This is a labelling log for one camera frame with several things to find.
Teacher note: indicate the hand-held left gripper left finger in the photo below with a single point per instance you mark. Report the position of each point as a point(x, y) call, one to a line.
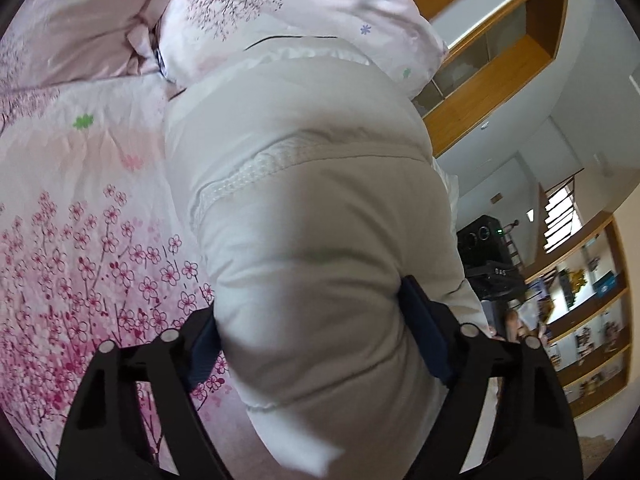
point(206, 355)

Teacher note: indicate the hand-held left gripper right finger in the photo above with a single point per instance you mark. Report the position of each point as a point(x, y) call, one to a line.
point(430, 330)

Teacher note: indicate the black speaker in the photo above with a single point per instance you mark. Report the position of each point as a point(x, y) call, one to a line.
point(479, 240)

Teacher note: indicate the wooden bookshelf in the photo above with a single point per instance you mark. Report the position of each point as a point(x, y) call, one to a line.
point(585, 320)

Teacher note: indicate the pink floral bed sheet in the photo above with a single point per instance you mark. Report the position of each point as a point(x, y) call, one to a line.
point(85, 240)

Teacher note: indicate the white floral pillow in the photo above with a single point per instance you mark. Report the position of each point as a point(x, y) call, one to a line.
point(300, 5)

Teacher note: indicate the pink pillow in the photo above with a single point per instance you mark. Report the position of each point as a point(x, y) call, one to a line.
point(85, 20)

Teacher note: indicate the wooden wall cabinet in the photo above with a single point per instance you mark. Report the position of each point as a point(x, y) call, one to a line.
point(495, 55)

